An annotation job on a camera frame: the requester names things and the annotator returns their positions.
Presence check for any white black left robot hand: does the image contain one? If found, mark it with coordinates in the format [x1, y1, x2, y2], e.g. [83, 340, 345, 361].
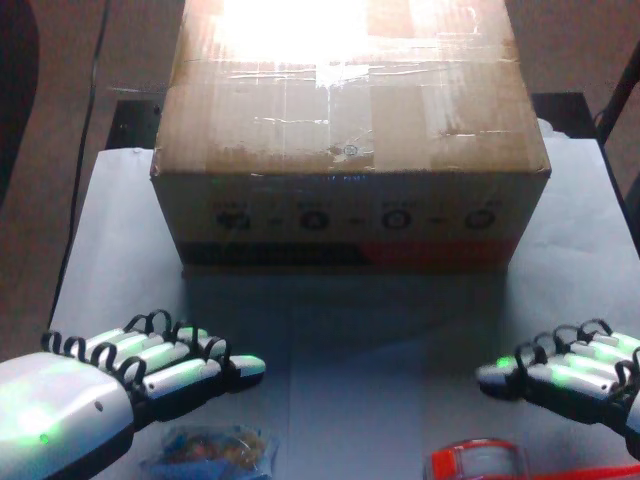
[0, 308, 267, 480]

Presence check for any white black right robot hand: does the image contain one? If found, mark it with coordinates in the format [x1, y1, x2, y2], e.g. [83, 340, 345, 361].
[475, 317, 640, 464]

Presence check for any orange tape measure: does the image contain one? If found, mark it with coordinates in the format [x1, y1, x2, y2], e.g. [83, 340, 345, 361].
[423, 438, 640, 480]

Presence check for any white table sheet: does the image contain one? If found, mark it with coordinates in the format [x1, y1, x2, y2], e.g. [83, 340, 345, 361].
[49, 137, 640, 480]

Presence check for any black metal stand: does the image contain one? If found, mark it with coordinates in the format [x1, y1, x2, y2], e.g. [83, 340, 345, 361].
[594, 42, 640, 241]

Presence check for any brown cardboard box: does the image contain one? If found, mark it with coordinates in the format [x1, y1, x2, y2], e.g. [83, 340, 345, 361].
[149, 0, 552, 277]

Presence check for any thin black cable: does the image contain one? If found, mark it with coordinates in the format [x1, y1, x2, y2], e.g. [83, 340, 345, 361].
[48, 0, 112, 326]

